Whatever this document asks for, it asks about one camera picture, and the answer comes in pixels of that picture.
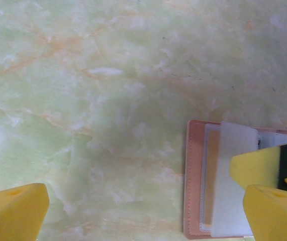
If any pink leather card holder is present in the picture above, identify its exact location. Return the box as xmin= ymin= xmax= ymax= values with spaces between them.
xmin=182 ymin=119 xmax=287 ymax=239

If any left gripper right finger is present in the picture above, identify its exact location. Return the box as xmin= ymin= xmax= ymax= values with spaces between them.
xmin=243 ymin=184 xmax=287 ymax=241

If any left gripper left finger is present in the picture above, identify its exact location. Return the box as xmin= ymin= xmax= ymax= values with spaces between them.
xmin=0 ymin=182 xmax=50 ymax=241

